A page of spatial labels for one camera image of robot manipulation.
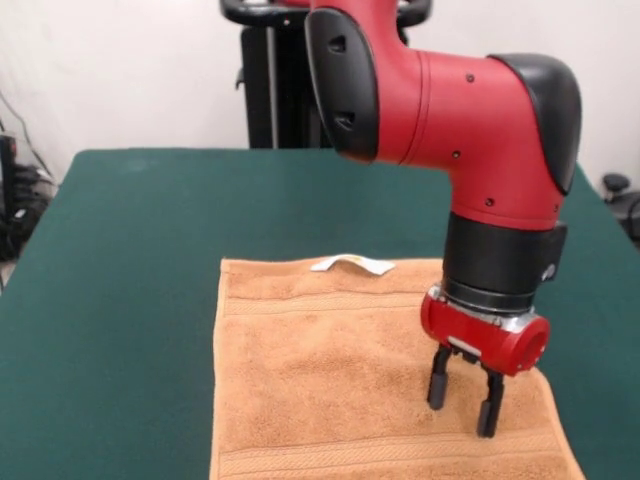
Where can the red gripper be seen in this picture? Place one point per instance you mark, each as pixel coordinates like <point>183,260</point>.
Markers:
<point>480,340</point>

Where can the orange terry towel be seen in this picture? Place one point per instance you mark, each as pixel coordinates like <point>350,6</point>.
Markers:
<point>325,390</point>

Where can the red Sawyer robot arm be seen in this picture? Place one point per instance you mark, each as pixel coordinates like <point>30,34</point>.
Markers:
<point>460,110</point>

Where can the black office chair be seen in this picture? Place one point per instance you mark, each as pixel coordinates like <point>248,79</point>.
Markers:
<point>616,182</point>

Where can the dark green table cloth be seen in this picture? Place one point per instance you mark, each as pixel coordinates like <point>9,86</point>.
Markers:
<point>100,300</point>

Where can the black electronics box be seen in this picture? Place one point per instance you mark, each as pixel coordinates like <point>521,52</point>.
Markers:
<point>7,160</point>

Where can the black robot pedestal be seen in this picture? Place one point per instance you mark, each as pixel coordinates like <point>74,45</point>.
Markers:
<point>280,100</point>

